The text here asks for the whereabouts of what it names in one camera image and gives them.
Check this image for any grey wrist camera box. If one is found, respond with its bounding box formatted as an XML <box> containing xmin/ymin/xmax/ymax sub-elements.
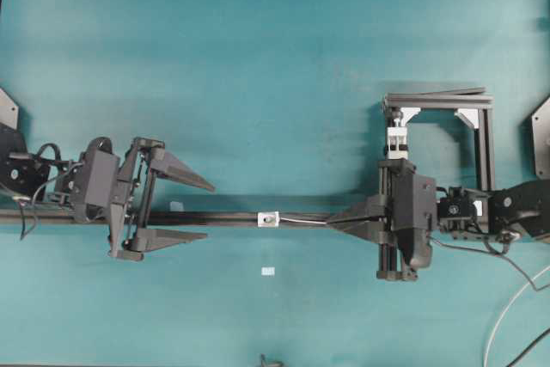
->
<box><xmin>393</xmin><ymin>174</ymin><xmax>437</xmax><ymax>270</ymax></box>
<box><xmin>70</xmin><ymin>137</ymin><xmax>119</xmax><ymax>223</ymax></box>

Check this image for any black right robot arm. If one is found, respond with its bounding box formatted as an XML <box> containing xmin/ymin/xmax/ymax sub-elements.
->
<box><xmin>327</xmin><ymin>89</ymin><xmax>549</xmax><ymax>281</ymax></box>

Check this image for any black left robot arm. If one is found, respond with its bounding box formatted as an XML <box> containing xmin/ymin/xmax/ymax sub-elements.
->
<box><xmin>1</xmin><ymin>93</ymin><xmax>215</xmax><ymax>261</ymax></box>

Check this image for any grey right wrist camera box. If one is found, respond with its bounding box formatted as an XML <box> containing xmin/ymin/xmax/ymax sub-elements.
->
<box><xmin>393</xmin><ymin>174</ymin><xmax>437</xmax><ymax>270</ymax></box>

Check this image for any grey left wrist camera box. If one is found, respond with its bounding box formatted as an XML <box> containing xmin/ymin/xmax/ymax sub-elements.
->
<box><xmin>70</xmin><ymin>137</ymin><xmax>119</xmax><ymax>223</ymax></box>

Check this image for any pale tape on rail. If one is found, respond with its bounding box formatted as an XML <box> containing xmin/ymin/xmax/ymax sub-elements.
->
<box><xmin>169</xmin><ymin>201</ymin><xmax>184</xmax><ymax>212</ymax></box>

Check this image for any black cable bottom right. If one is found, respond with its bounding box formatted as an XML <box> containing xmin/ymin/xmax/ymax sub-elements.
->
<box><xmin>504</xmin><ymin>330</ymin><xmax>550</xmax><ymax>367</ymax></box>

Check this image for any long black aluminium rail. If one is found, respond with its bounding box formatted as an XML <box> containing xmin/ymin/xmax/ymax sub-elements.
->
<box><xmin>0</xmin><ymin>207</ymin><xmax>379</xmax><ymax>228</ymax></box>

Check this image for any white wire clamp block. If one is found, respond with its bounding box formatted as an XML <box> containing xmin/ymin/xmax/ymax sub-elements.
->
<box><xmin>386</xmin><ymin>126</ymin><xmax>408</xmax><ymax>160</ymax></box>

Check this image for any thin white wire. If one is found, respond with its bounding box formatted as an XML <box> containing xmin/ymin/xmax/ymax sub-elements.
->
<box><xmin>278</xmin><ymin>216</ymin><xmax>550</xmax><ymax>367</ymax></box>

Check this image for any white tape mark on table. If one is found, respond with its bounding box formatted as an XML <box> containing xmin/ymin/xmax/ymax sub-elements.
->
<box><xmin>260</xmin><ymin>266</ymin><xmax>275</xmax><ymax>277</ymax></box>

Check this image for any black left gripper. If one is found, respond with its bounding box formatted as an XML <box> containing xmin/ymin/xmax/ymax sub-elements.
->
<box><xmin>105</xmin><ymin>137</ymin><xmax>215</xmax><ymax>261</ymax></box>

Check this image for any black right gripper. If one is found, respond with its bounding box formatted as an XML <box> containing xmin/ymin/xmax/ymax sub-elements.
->
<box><xmin>327</xmin><ymin>158</ymin><xmax>417</xmax><ymax>281</ymax></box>

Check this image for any black square frame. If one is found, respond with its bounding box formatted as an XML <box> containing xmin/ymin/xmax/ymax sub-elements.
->
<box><xmin>382</xmin><ymin>88</ymin><xmax>495</xmax><ymax>191</ymax></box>

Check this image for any silver metal fitting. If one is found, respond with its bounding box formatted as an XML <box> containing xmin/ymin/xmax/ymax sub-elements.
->
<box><xmin>257</xmin><ymin>211</ymin><xmax>280</xmax><ymax>228</ymax></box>

